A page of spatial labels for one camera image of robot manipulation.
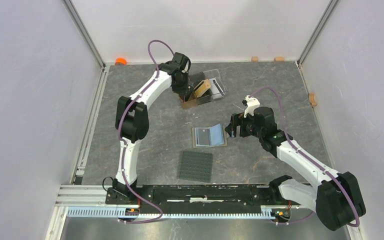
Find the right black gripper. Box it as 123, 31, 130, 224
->
224, 112, 264, 139

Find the grey blue card holder wallet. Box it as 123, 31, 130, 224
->
192, 123, 228, 148

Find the clear card stand tray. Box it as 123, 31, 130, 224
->
203, 69, 227, 101

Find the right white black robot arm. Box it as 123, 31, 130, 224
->
224, 106, 367, 231

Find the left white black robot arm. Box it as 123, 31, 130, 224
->
112, 52, 191, 204

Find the gold card stack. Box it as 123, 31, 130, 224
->
194, 79, 211, 98

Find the white striped card stack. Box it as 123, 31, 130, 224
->
209, 78, 225, 100

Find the dark grey studded baseplate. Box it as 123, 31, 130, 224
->
177, 150, 213, 183

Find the orange round cap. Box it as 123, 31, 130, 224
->
114, 57, 127, 65

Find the left small wooden block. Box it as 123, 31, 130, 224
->
251, 56, 259, 62

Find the small wooden block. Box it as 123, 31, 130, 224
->
274, 56, 285, 62
251, 56, 259, 62

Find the right small wooden block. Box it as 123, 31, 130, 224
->
274, 56, 285, 62

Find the curved wooden piece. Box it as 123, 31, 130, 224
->
308, 92, 318, 108

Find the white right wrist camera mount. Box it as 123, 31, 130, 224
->
243, 95, 260, 118

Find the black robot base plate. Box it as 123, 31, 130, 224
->
105, 184, 292, 215

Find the slotted cable duct strip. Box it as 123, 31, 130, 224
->
66, 206, 275, 220

